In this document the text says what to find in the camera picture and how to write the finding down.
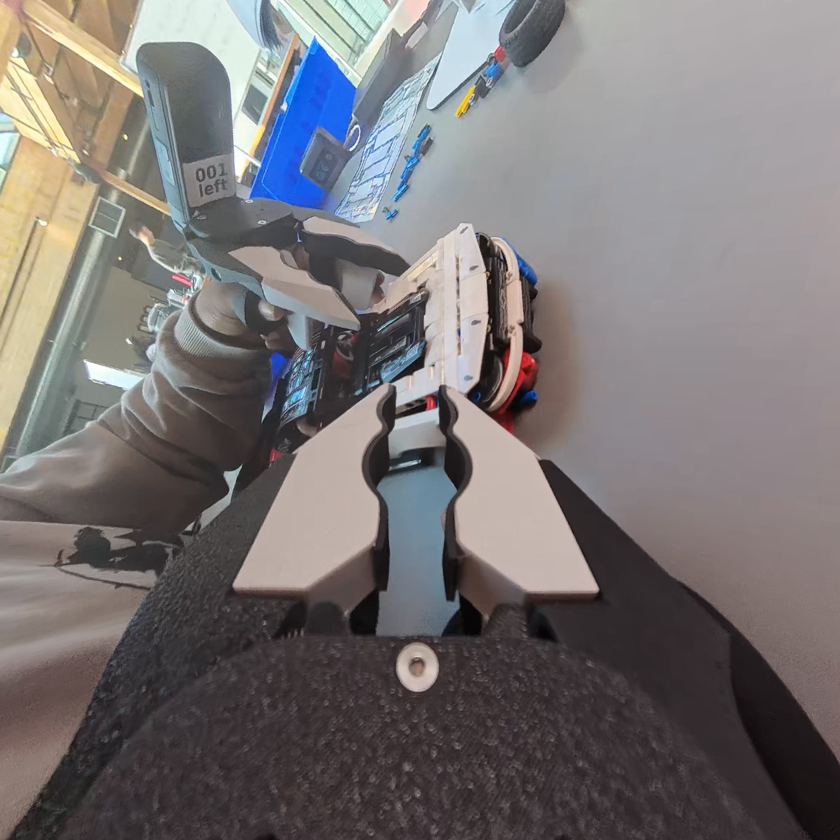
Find person's left forearm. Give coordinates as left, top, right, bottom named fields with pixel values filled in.
left=0, top=305, right=277, bottom=526

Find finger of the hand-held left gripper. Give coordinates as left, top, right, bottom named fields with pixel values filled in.
left=226, top=244, right=363, bottom=332
left=295, top=217, right=411, bottom=313

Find person's left hand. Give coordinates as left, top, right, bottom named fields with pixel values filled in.
left=192, top=281, right=296, bottom=352

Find toy brick race car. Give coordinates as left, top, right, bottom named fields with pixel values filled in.
left=268, top=223, right=543, bottom=473

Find scattered small blue bricks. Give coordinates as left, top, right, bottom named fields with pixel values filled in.
left=384, top=123, right=434, bottom=221

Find holographic sticker sheet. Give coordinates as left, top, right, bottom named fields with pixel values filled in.
left=335, top=52, right=442, bottom=224

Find white book stand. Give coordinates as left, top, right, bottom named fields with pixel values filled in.
left=427, top=0, right=519, bottom=111

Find person's grey printed sweatshirt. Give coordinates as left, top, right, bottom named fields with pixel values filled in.
left=0, top=512, right=204, bottom=828

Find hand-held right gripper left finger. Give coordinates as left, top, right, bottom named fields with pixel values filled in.
left=233, top=384, right=398, bottom=631

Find grey recorder device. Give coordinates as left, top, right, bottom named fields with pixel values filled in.
left=301, top=128, right=342, bottom=191

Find blue plastic crate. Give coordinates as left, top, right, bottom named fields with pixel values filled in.
left=249, top=36, right=358, bottom=211

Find black toy tyre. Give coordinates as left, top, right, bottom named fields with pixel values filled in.
left=497, top=0, right=567, bottom=68

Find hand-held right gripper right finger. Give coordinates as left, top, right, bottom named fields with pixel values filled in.
left=438, top=386, right=601, bottom=624

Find black box device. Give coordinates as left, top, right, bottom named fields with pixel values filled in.
left=354, top=0, right=460, bottom=132

